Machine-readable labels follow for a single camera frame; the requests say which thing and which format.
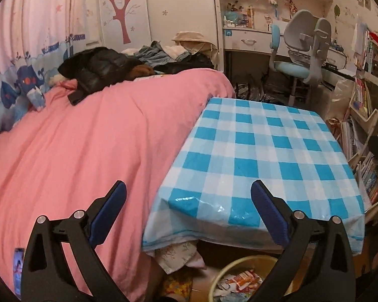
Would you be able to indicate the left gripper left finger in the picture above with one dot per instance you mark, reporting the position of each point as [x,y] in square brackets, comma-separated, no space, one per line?
[46,275]

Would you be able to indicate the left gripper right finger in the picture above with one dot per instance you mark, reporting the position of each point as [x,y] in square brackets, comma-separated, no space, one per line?
[316,263]

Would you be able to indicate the red snack wrapper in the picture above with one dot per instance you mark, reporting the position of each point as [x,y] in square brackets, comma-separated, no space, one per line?
[242,282]

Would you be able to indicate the yellow trash bin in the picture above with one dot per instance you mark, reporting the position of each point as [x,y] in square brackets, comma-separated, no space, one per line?
[261,264]

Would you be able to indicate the smartphone on bed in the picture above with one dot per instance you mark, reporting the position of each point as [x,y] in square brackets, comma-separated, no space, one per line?
[18,261]

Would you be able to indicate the white bookshelf with books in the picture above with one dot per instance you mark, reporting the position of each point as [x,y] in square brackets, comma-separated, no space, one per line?
[360,127]

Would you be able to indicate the clear plastic bag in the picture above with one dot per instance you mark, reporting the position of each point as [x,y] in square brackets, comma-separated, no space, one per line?
[340,99]

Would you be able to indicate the pink bed duvet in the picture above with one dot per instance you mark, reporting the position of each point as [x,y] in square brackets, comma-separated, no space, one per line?
[60,159]

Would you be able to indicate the floral cloth under table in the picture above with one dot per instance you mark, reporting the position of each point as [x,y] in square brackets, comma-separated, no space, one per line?
[176,256]

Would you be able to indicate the grey blue desk chair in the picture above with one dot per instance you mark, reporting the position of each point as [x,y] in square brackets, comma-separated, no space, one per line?
[308,39]

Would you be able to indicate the blue white checkered tablecloth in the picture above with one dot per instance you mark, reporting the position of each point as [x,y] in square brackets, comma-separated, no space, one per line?
[206,193]

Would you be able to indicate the white desk with drawer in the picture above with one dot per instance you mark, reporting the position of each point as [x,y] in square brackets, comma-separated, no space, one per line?
[251,40]

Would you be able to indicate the beige hat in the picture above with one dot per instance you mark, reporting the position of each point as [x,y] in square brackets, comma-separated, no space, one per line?
[192,39]

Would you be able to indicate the black puffer jacket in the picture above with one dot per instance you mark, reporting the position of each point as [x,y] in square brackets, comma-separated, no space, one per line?
[95,69]

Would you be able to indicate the pile of clothes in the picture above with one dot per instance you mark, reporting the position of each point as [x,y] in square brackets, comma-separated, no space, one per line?
[182,56]

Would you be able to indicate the whale pattern curtain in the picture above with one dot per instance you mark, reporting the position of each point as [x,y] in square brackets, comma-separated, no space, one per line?
[36,36]

